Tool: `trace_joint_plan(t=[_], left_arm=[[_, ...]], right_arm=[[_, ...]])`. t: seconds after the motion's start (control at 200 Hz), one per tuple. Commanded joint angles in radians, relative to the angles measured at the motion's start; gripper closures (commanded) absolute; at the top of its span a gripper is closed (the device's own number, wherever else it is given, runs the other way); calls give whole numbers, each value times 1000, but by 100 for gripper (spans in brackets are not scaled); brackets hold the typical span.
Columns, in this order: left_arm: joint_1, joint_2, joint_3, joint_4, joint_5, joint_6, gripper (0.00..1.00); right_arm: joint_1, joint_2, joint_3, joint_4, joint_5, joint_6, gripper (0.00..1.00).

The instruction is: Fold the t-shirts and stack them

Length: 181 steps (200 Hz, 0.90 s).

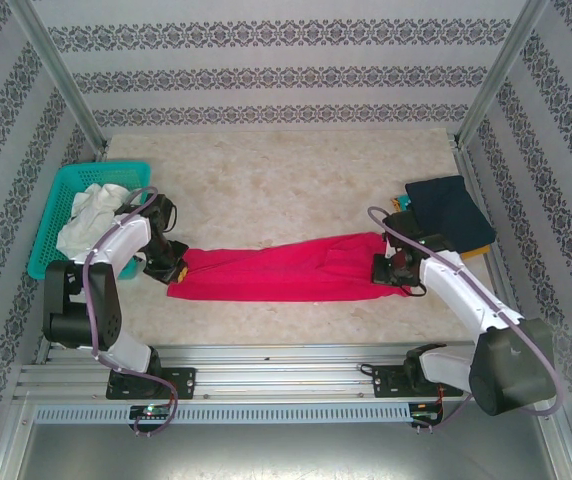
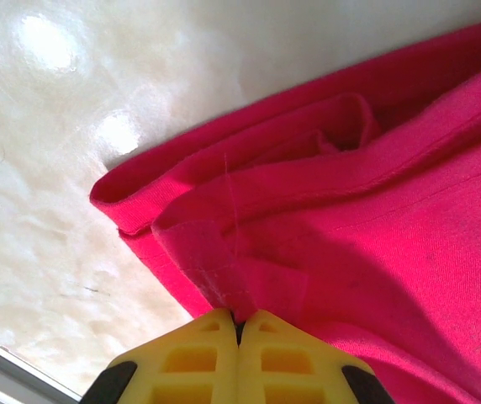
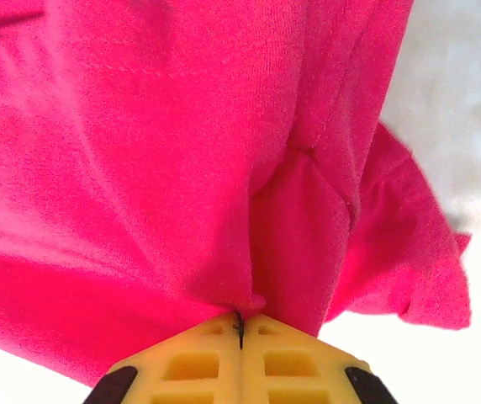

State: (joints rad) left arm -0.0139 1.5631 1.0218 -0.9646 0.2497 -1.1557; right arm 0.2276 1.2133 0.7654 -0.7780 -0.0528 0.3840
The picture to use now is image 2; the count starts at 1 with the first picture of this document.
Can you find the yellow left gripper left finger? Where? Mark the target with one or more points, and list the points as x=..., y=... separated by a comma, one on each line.
x=190, y=379

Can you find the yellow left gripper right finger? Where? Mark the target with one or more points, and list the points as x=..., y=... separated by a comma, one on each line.
x=287, y=379

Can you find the red t-shirt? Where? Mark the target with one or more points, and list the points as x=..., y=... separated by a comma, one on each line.
x=350, y=231

